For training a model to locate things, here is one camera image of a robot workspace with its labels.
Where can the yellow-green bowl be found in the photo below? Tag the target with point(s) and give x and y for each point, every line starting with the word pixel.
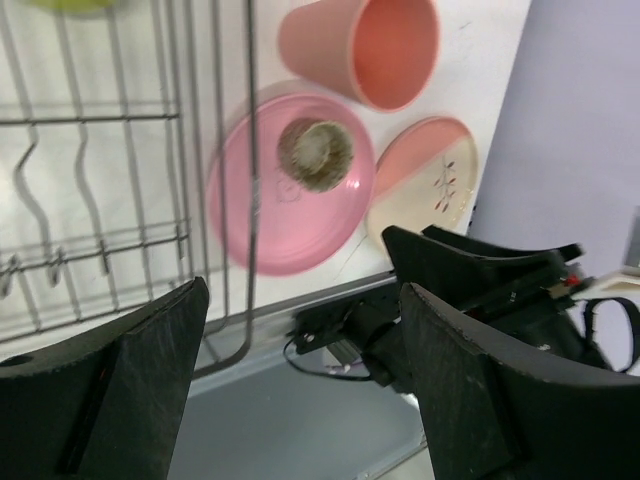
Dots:
pixel 74 7

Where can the wire dish rack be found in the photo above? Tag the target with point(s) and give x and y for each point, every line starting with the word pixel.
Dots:
pixel 109 125

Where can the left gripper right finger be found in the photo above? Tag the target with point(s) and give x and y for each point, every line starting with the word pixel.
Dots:
pixel 493 407

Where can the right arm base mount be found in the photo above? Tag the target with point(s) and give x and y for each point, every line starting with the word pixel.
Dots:
pixel 361 333

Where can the small speckled ceramic cup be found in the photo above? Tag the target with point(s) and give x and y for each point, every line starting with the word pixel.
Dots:
pixel 317 154

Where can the pink plastic plate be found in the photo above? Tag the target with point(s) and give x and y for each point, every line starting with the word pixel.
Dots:
pixel 298 229

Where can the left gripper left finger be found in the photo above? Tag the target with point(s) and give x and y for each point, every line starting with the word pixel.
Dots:
pixel 106 403

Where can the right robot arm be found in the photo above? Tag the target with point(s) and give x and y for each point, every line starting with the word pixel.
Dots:
pixel 523 293

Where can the pink cream floral plate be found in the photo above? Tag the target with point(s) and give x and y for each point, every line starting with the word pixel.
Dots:
pixel 426 176

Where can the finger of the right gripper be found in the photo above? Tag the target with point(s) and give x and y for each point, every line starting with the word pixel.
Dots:
pixel 446 263

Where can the pink plastic cup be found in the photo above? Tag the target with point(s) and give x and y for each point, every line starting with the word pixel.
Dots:
pixel 380 54

